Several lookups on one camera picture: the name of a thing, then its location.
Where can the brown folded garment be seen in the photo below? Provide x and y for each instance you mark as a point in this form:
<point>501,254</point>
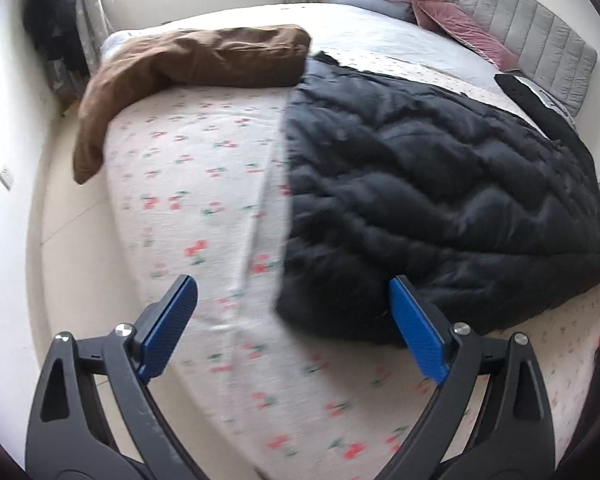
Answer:
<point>243,57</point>

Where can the black garment by headboard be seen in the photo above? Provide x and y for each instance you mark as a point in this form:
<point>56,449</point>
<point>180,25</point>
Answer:
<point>552,124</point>

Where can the white wall socket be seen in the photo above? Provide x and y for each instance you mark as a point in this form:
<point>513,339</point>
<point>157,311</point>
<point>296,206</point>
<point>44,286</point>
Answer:
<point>6,179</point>

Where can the dark clothes hanging left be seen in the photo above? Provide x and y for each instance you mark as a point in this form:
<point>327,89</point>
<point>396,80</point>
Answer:
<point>53,29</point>

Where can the black quilted puffer jacket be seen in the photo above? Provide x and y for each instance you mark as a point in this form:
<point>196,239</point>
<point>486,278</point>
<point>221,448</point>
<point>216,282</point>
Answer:
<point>492,222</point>

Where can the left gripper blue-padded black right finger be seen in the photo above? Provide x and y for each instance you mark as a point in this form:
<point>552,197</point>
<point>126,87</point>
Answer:
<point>513,435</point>

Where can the grey padded headboard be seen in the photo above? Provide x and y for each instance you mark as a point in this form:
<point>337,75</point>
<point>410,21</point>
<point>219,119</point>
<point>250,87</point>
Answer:
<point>549,51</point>

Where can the white cherry-print bed sheet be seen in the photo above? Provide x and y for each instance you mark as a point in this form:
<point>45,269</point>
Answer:
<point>198,178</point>

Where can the light blue folded blanket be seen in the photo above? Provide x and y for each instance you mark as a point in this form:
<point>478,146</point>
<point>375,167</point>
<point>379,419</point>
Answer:
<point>398,10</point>

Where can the pink velvet pillow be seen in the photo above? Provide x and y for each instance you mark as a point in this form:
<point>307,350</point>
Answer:
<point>448,18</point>

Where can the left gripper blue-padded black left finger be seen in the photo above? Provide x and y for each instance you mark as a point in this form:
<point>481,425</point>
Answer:
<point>68,434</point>

